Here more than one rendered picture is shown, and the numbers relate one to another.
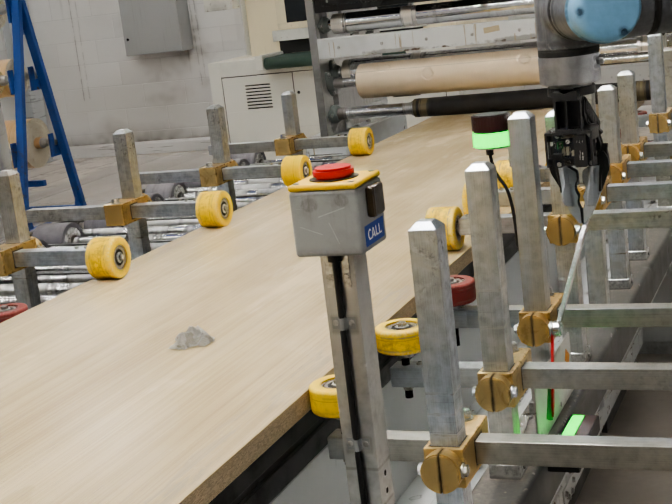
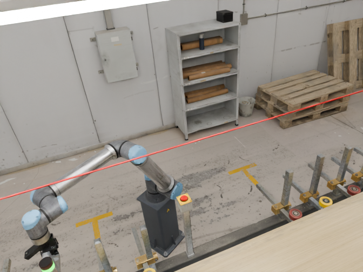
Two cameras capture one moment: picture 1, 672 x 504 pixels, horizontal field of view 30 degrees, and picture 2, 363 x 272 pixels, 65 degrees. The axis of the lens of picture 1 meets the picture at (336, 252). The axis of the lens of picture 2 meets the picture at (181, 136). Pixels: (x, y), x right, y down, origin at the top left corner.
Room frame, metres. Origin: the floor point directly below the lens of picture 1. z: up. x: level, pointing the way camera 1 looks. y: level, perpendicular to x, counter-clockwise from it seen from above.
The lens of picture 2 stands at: (1.95, 0.87, 2.40)
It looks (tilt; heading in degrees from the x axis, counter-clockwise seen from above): 33 degrees down; 228
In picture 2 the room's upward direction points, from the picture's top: 6 degrees counter-clockwise
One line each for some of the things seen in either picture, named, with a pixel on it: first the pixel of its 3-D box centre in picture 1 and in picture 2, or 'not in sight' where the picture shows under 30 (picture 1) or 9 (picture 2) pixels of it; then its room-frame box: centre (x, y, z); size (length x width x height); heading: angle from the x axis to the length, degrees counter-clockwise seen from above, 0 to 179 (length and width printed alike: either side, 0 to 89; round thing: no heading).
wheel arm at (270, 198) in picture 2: not in sight; (275, 203); (0.53, 0.22, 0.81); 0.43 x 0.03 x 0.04; 67
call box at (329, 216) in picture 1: (338, 216); (184, 203); (1.19, -0.01, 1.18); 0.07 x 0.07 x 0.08; 67
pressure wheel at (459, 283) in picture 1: (453, 311); not in sight; (1.99, -0.18, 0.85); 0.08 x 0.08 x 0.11
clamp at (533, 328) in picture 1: (540, 319); not in sight; (1.91, -0.31, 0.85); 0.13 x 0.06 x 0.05; 157
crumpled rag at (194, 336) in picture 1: (193, 333); not in sight; (1.83, 0.23, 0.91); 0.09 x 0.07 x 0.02; 175
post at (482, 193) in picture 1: (495, 333); (107, 266); (1.66, -0.21, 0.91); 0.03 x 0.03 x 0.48; 67
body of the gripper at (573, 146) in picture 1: (573, 126); (47, 245); (1.86, -0.37, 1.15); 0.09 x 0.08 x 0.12; 157
